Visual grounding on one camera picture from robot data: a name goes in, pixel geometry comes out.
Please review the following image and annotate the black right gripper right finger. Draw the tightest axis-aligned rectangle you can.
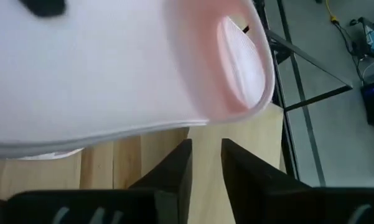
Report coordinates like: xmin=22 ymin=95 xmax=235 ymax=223
xmin=221 ymin=139 xmax=330 ymax=224

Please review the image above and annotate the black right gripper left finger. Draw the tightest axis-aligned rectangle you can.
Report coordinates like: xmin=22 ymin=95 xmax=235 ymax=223
xmin=129 ymin=139 xmax=193 ymax=224

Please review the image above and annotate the pink slide sandal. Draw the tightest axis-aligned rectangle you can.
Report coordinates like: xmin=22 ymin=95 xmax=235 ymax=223
xmin=0 ymin=0 xmax=276 ymax=161

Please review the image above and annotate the wooden shelf with black frame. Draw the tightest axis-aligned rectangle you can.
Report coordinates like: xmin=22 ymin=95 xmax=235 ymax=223
xmin=186 ymin=27 xmax=355 ymax=224

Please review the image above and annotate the black floor cable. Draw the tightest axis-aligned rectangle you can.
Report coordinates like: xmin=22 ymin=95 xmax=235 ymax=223
xmin=332 ymin=20 xmax=365 ymax=82

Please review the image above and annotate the yellow cable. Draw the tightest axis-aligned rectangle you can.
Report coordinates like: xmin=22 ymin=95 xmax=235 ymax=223
xmin=325 ymin=0 xmax=340 ymax=23

